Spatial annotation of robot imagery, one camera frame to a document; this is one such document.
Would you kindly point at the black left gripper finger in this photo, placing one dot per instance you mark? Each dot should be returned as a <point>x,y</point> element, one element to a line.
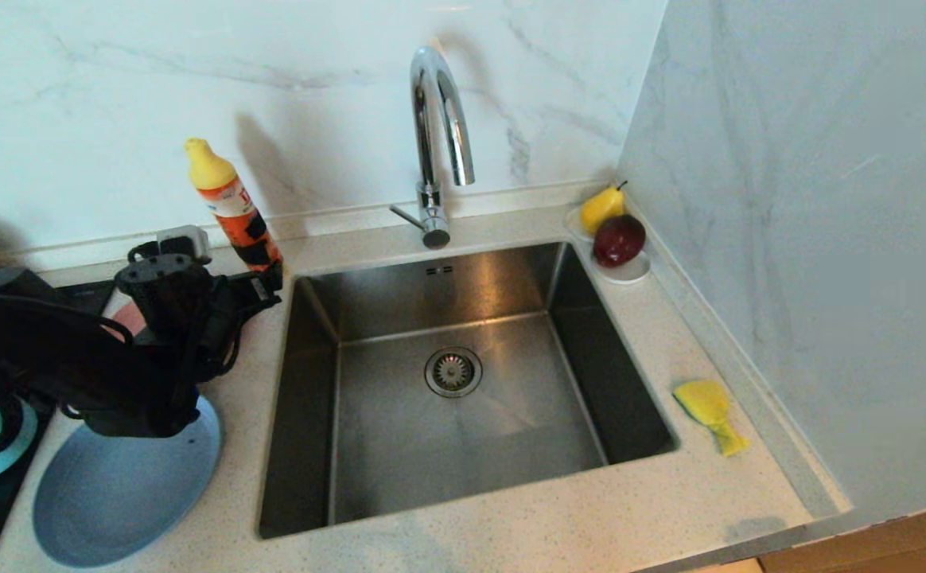
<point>260,288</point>

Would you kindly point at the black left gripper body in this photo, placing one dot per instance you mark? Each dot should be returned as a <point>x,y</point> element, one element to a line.
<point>212,326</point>

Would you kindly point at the orange detergent bottle yellow cap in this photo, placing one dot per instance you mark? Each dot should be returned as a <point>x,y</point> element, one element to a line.
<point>236,211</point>

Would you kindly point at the stainless steel sink basin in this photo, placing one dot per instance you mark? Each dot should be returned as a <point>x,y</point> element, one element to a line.
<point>399,446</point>

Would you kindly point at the yellow fish-shaped sponge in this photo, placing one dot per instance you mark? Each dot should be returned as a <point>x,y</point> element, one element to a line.
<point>703,403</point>

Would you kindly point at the pink plastic plate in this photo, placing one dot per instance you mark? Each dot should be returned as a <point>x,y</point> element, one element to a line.
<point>125,322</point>

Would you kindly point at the chrome gooseneck faucet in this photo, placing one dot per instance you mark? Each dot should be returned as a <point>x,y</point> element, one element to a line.
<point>429,199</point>

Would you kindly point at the blue plastic plate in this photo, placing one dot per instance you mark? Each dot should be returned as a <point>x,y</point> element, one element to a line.
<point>129,509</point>

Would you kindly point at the round metal drain strainer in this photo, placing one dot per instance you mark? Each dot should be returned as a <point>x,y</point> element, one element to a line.
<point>453,372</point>

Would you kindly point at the yellow pear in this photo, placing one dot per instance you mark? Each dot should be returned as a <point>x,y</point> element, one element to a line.
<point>600,208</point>

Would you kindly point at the dark red apple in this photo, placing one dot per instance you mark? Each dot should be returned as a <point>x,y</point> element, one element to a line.
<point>618,239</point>

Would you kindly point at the small white dish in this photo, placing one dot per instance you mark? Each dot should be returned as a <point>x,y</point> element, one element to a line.
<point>630,274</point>

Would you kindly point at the wooden cabinet panel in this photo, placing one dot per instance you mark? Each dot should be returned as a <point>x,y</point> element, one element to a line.
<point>892,547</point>

